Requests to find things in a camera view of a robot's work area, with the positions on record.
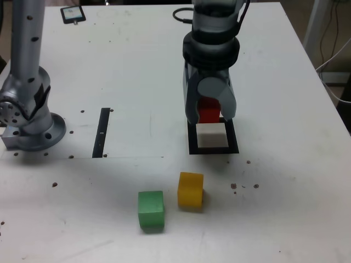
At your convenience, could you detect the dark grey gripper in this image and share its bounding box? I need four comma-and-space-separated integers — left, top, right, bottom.
182, 61, 237, 123

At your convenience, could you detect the red cube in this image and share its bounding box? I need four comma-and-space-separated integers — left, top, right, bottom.
197, 97, 222, 124

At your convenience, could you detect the yellow cube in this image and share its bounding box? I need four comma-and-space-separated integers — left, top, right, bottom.
177, 171, 205, 208

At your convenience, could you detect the green cube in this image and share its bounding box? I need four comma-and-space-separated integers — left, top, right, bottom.
137, 190, 166, 230

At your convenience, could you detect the black tape square outline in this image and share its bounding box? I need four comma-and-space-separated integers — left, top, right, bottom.
187, 117, 240, 156

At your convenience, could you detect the black tape strip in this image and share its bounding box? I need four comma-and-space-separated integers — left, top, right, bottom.
92, 107, 111, 159

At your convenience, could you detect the black smartphone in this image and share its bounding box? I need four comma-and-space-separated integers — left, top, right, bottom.
60, 5, 87, 25

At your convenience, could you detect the black cable loop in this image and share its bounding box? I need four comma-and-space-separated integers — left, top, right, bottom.
172, 7, 196, 25

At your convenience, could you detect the white metal post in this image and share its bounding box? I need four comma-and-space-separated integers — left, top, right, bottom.
303, 0, 329, 65

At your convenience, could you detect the white cable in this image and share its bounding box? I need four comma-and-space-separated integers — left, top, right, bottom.
315, 27, 351, 104

